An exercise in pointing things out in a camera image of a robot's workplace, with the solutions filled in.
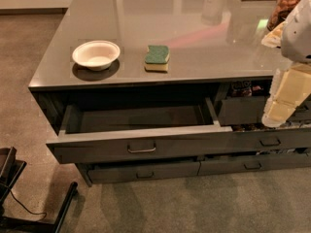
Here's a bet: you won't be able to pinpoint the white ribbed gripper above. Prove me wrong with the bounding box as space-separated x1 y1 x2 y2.
261 22 311 128

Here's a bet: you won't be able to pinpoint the grey drawer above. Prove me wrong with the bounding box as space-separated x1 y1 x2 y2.
227 128 311 152
198 153 311 176
87 161 200 183
219 95 311 126
47 101 232 164

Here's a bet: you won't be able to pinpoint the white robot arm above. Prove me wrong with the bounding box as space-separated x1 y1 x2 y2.
261 0 311 127

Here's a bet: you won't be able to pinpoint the snack packets in shelf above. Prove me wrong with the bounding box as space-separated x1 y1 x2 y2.
229 81 270 97

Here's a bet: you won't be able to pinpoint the glass jar of nuts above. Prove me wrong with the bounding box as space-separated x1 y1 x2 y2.
267 0 300 31

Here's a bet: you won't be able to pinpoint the green and yellow sponge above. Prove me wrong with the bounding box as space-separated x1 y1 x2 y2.
144 45 170 72

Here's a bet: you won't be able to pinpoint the grey counter cabinet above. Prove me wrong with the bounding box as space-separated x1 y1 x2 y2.
29 0 311 184

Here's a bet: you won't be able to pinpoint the white paper bowl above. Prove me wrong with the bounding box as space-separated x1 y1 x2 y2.
72 41 121 71

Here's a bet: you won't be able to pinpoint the black stand base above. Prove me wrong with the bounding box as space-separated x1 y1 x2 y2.
1 149 81 233

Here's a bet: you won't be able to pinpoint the black cable on floor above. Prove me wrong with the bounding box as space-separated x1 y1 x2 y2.
9 187 48 219

